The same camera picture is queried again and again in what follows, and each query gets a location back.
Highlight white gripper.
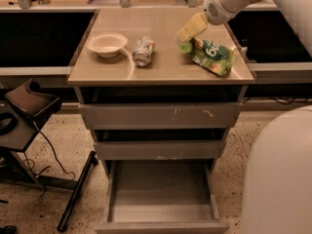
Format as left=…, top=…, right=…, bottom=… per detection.
left=175, top=0, right=260, bottom=44

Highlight green rice chip bag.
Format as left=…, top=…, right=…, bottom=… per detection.
left=179, top=37, right=237, bottom=76

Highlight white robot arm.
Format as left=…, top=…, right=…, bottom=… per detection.
left=203, top=0, right=312, bottom=234

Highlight top grey drawer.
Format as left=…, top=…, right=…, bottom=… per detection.
left=79, top=102, right=242, bottom=130

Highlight grey drawer cabinet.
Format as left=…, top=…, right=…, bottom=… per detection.
left=67, top=7, right=255, bottom=234

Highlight middle grey drawer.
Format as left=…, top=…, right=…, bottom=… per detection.
left=94, top=140, right=225, bottom=160

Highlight bottom open grey drawer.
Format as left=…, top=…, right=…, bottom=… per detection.
left=95, top=160, right=228, bottom=234

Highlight crushed soda can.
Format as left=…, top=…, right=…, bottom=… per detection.
left=132, top=36, right=155, bottom=67

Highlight white paper bowl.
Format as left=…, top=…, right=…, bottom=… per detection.
left=87, top=32, right=128, bottom=58

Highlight black left stand leg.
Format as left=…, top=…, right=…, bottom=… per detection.
left=57, top=151, right=98, bottom=233

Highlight dark brown headset holder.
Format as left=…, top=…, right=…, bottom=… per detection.
left=5, top=79, right=61, bottom=128

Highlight black side table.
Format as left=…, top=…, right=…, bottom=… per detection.
left=0, top=103, right=77, bottom=189

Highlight black headphones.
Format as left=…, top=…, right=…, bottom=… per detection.
left=0, top=112, right=18, bottom=136

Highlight black cable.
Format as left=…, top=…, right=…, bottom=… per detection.
left=22, top=120, right=76, bottom=187

